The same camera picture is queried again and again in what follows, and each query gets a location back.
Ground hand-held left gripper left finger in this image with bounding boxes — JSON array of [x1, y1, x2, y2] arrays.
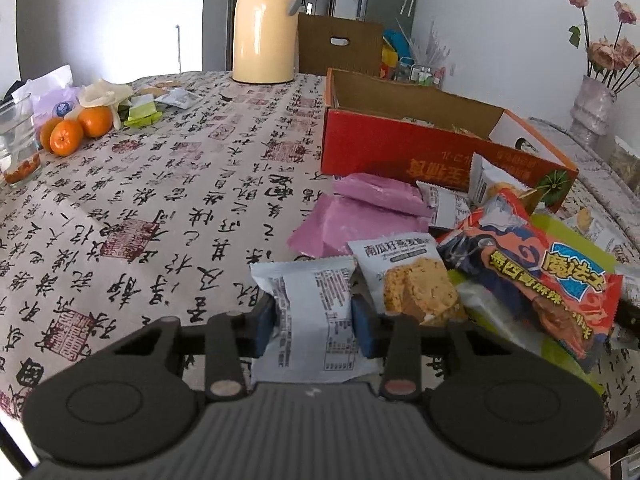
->
[[107, 301, 279, 402]]

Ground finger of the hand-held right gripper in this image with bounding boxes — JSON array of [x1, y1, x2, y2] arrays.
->
[[617, 302, 640, 333]]

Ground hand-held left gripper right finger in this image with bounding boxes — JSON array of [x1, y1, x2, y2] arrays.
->
[[351, 299, 510, 403]]

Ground biscuit picture white snack packet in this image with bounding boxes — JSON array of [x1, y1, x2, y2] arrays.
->
[[346, 236, 468, 328]]

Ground cookie picture snack packet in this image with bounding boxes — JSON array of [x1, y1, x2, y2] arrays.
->
[[565, 207, 626, 261]]

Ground red orange snack packet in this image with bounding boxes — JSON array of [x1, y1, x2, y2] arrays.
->
[[437, 192, 623, 373]]

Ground red cardboard box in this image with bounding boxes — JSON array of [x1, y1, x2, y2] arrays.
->
[[320, 67, 581, 213]]

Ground clear plastic food jar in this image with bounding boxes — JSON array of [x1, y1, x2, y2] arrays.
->
[[612, 135, 640, 186]]

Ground grey patterned cloth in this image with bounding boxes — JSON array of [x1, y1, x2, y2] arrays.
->
[[527, 116, 640, 201]]

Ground pink textured vase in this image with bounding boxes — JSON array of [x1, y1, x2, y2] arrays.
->
[[570, 75, 618, 136]]

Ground small white sachet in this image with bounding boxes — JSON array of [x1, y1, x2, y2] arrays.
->
[[159, 87, 206, 109]]

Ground light green small packet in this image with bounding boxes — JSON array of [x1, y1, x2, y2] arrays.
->
[[124, 95, 163, 128]]

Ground dried pink roses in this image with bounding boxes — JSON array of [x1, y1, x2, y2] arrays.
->
[[562, 0, 640, 96]]

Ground orange mandarin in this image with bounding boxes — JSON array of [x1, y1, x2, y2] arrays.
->
[[49, 120, 84, 156], [78, 105, 114, 138], [39, 119, 58, 152]]

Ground pale fruit peel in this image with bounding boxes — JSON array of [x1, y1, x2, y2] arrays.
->
[[65, 79, 135, 131]]

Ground blue plastic item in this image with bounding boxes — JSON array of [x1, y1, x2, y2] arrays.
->
[[384, 30, 413, 61]]

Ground dried lavender bundle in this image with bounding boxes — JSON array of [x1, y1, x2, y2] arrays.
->
[[420, 20, 453, 68]]

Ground yellow thermos jug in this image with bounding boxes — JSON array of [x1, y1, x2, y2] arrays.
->
[[231, 0, 308, 85]]

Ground purple tissue packet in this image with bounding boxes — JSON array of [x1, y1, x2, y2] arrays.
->
[[30, 85, 83, 126]]

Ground clear drinking glass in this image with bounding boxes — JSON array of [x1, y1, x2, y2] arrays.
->
[[0, 94, 43, 188]]

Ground white tissue pack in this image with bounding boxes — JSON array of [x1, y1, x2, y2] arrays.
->
[[11, 65, 73, 106]]

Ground black bag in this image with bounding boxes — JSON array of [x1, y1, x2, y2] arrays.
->
[[0, 77, 26, 103]]

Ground wire storage rack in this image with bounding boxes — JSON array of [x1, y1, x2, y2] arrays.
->
[[395, 57, 446, 86]]

